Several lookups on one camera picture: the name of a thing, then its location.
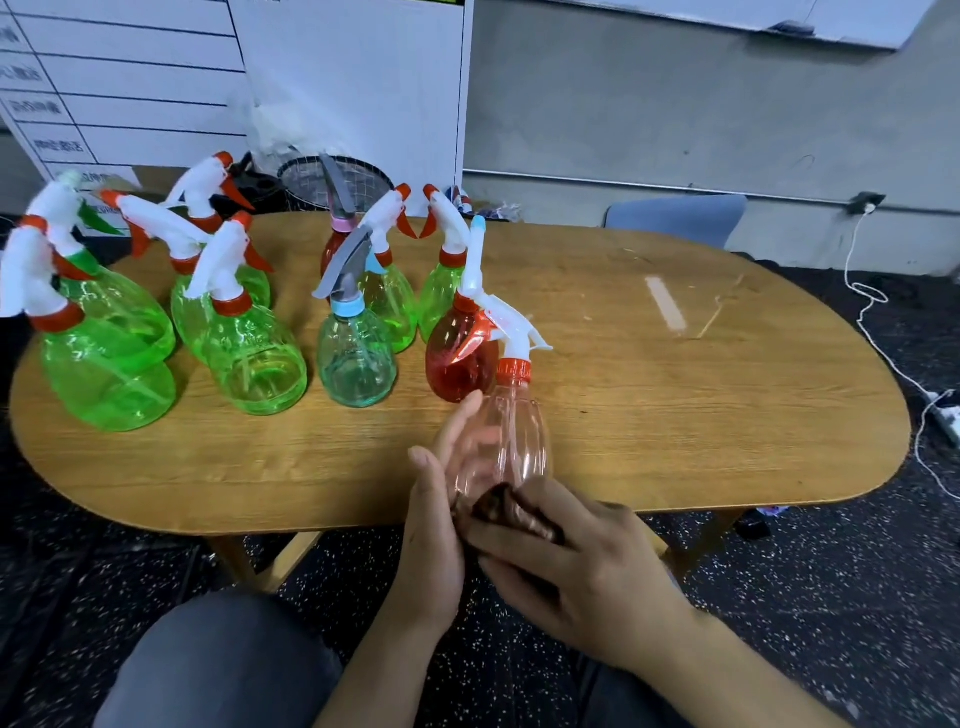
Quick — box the person's right hand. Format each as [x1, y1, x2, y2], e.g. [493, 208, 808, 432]
[461, 476, 700, 670]

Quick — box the person's left hand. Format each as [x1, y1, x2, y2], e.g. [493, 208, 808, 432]
[390, 390, 486, 629]

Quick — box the dark brown cloth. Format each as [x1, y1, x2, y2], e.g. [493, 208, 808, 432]
[452, 482, 567, 547]

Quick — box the clear spray bottle red collar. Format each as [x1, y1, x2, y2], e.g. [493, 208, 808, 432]
[452, 292, 555, 526]

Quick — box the person's right forearm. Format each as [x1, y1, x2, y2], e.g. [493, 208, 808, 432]
[626, 600, 852, 728]

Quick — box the person's left forearm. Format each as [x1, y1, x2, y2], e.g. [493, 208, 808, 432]
[315, 603, 460, 728]

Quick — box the red spray bottle white trigger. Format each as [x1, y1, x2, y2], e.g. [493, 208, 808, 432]
[424, 215, 502, 405]

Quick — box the teal spray bottle grey trigger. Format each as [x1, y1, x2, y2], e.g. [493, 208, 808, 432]
[312, 225, 399, 410]

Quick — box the wooden table leg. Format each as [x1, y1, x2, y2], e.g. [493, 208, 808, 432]
[651, 507, 748, 585]
[205, 530, 325, 596]

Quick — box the person's right leg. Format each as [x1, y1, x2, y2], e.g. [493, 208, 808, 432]
[573, 652, 680, 728]

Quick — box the person's leg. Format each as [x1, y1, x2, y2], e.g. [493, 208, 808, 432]
[93, 587, 345, 728]
[573, 652, 680, 728]

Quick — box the small green spray bottle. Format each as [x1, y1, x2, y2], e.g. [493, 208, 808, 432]
[417, 183, 475, 344]
[358, 183, 419, 355]

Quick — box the large green spray bottle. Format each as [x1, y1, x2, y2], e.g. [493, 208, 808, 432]
[159, 151, 258, 235]
[183, 210, 309, 417]
[21, 169, 178, 369]
[0, 223, 178, 434]
[99, 189, 273, 366]

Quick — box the white tape strip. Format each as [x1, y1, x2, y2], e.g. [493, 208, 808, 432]
[644, 275, 689, 334]

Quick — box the red spray bottle grey trigger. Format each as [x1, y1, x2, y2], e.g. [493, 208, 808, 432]
[319, 153, 363, 279]

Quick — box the person's left leg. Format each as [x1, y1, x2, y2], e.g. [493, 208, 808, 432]
[93, 587, 345, 728]

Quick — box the blue chair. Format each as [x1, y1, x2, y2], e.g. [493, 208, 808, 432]
[603, 193, 750, 251]

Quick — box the translucent plastic bag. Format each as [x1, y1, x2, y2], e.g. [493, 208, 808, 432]
[238, 93, 320, 175]

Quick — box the white power strip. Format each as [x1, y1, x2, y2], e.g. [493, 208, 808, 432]
[928, 401, 960, 449]

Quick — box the white panel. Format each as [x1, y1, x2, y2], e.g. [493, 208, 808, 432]
[227, 0, 476, 219]

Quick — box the white board with grid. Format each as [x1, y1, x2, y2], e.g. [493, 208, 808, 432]
[0, 0, 250, 235]

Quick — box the wire mesh wastebasket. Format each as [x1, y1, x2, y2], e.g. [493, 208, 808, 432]
[276, 155, 396, 216]

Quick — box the metal wall pipe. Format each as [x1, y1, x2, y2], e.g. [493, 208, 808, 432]
[462, 168, 960, 216]

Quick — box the white cable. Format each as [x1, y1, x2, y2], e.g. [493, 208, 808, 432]
[843, 205, 960, 502]

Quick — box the wall whiteboard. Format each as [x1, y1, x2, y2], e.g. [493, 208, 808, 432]
[551, 0, 940, 51]

